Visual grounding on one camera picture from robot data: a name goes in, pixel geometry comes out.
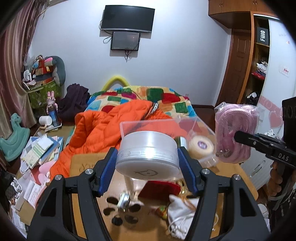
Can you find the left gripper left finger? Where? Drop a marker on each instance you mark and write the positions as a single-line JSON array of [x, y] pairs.
[[68, 209]]

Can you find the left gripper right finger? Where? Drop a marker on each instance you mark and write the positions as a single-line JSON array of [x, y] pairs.
[[226, 209]]

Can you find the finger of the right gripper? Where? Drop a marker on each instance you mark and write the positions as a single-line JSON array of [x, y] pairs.
[[260, 142]]

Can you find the cream tub clear lid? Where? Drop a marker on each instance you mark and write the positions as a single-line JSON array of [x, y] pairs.
[[200, 147]]

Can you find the white drawstring pouch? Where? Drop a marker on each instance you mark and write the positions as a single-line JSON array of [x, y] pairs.
[[180, 214]]

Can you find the cream mahjong tile box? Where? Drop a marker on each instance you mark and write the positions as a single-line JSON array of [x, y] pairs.
[[124, 201]]

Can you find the small gourd ornament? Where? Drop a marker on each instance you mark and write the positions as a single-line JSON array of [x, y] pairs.
[[161, 212]]

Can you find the red velvet pouch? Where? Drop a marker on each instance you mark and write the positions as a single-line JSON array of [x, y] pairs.
[[159, 190]]

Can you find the white round jar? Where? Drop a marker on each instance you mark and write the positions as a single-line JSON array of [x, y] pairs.
[[148, 155]]

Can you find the person right hand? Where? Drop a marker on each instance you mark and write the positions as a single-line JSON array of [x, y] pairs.
[[273, 186]]

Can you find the clear plastic storage bin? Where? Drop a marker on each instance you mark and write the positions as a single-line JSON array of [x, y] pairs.
[[193, 127]]

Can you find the wooden wardrobe shelf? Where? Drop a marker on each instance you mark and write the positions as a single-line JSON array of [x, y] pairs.
[[248, 22]]

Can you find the stack of books papers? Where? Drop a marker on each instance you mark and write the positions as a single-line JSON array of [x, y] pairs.
[[40, 150]]

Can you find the teal rocking horse toy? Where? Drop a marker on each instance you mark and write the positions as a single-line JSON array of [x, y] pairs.
[[14, 145]]

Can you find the colourful patchwork blanket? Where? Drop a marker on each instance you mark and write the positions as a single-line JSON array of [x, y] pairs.
[[169, 101]]

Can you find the orange puffer jacket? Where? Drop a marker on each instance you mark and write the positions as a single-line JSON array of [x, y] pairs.
[[98, 131]]

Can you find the white mug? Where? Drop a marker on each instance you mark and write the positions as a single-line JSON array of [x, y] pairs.
[[45, 120]]

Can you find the pink bunny figure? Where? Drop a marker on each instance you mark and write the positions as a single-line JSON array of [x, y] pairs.
[[52, 108]]

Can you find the dark purple garment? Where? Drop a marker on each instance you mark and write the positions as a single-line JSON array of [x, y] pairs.
[[74, 102]]

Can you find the plush toy pile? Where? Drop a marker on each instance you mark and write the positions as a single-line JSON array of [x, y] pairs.
[[45, 70]]

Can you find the yellow foam arch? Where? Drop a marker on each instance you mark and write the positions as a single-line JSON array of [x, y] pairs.
[[116, 79]]

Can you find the striped brown curtain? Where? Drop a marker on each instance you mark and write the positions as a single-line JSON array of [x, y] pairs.
[[15, 43]]

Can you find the small wall monitor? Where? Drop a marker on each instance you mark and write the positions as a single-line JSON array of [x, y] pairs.
[[125, 41]]

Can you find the black wall television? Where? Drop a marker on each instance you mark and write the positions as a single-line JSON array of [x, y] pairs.
[[128, 18]]

